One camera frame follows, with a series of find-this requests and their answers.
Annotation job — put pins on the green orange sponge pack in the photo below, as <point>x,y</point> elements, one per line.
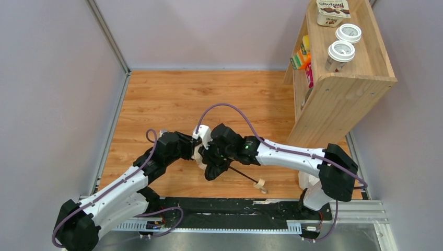
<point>300,59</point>

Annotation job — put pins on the Chobani yogurt cup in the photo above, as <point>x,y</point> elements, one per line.
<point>330,13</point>

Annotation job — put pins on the near white lidded cup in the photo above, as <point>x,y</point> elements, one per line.
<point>339,54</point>

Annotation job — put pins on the yellow green item on shelf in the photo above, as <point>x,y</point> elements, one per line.
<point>305,45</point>

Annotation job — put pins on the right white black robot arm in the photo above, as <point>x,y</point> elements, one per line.
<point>334,168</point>

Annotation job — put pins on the wooden shelf unit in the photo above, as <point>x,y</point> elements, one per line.
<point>338,100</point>

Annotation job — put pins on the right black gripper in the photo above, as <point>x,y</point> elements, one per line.
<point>214,156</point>

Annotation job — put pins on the white lidded cup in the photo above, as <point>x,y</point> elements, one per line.
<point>348,32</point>
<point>339,54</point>

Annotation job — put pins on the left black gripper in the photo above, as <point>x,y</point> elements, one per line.
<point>188,147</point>

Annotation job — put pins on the crumpled white plastic bag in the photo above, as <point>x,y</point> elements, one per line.
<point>306,180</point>

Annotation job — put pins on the far white lidded cup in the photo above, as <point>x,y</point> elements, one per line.
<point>348,32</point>

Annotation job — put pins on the pink package on shelf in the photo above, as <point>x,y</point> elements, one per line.
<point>309,75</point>

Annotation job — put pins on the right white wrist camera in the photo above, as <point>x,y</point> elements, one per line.
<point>203,133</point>

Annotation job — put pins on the black and beige folding umbrella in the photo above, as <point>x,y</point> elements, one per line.
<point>212,172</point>

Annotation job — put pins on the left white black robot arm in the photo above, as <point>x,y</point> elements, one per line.
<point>80,225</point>

